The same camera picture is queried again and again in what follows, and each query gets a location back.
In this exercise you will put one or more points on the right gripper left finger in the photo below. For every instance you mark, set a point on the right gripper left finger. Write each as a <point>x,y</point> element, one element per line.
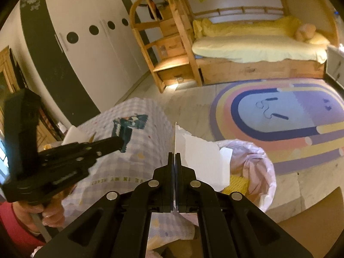
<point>116,225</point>

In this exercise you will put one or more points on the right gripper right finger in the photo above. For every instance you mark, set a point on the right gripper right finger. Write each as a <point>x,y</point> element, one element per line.
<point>231,225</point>

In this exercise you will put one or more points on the white torn paper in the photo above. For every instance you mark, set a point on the white torn paper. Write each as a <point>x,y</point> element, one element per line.
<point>210,163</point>

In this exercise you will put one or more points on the dark green snack wrapper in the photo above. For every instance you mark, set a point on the dark green snack wrapper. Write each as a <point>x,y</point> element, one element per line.
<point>123,127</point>

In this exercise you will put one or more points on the person's left hand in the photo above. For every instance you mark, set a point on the person's left hand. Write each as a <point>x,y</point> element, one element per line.
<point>52,215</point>

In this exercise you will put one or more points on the checkered cloth covered table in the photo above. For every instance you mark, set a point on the checkered cloth covered table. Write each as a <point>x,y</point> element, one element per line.
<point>122,172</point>

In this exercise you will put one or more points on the wooden glass door cabinet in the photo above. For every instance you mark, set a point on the wooden glass door cabinet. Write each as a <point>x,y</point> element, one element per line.
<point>22,109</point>

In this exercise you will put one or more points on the rainbow oval rug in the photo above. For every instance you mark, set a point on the rainbow oval rug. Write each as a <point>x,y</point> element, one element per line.
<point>297,122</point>

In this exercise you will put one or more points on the white wardrobe with round holes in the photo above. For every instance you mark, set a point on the white wardrobe with round holes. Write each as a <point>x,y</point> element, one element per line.
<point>100,45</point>

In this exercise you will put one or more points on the white bedside cabinet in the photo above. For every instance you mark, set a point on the white bedside cabinet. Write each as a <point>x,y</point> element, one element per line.
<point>335,64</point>

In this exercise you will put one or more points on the wooden bunk bed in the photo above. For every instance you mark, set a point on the wooden bunk bed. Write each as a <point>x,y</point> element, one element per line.
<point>250,57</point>

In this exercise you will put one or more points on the wooden stair drawers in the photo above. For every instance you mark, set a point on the wooden stair drawers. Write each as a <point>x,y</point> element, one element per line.
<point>165,36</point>

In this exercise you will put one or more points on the pink plush toy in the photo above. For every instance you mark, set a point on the pink plush toy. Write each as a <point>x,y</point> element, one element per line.
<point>305,32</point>

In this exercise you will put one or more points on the yellow blanket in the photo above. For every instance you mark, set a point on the yellow blanket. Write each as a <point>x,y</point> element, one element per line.
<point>285,26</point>

